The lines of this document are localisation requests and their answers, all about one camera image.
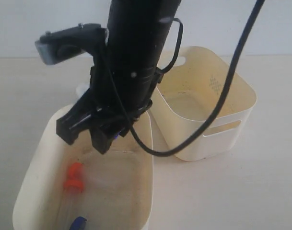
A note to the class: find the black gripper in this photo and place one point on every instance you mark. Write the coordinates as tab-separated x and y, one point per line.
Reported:
119	92

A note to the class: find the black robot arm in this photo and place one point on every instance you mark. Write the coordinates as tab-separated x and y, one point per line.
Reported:
137	29

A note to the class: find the orange-capped clear tube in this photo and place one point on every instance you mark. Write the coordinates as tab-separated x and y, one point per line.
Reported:
73	189

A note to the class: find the blue-capped tube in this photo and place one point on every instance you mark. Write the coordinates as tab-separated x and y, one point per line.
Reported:
121	134
77	220

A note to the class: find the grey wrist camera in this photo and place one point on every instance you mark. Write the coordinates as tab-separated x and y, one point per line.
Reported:
56	47

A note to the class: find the cream plastic bin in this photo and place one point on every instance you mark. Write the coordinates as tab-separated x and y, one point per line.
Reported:
118	185
188	94

